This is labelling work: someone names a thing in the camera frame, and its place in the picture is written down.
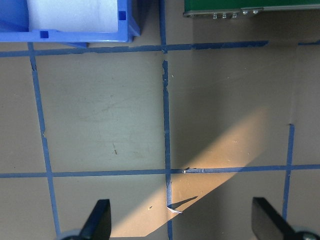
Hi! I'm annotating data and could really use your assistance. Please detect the white foam in left bin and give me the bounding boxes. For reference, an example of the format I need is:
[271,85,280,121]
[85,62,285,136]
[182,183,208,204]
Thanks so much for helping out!
[27,0,118,33]

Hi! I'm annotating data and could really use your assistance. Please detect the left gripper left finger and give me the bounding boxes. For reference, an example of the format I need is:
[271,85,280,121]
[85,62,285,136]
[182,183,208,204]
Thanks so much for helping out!
[57,198,112,240]

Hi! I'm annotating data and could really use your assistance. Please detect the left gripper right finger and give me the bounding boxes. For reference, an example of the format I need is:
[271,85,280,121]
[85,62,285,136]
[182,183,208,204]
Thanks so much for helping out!
[251,197,320,240]

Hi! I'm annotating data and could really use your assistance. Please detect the left blue plastic bin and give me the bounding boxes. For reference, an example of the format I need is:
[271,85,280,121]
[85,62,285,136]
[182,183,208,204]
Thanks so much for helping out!
[0,0,140,48]

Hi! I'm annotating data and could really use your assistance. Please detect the green conveyor belt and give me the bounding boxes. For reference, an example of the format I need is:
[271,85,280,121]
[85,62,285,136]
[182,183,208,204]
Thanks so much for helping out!
[183,0,320,20]

